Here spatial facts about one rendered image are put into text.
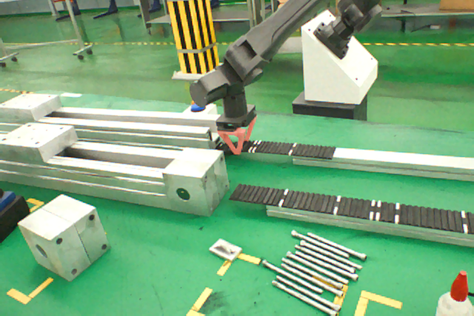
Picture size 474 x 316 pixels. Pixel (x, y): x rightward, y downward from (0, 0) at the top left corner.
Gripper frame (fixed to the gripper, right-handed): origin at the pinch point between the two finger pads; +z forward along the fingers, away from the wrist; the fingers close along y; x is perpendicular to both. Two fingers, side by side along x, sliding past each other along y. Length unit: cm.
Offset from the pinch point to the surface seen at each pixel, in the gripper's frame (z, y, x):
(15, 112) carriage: -8, 5, -71
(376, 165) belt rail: 1.4, 1.1, 32.0
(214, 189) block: -1.4, 20.1, 2.5
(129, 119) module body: -4.3, -2.6, -34.8
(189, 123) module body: -4.2, -2.6, -15.1
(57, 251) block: -4.3, 44.6, -13.7
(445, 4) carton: 53, -464, 79
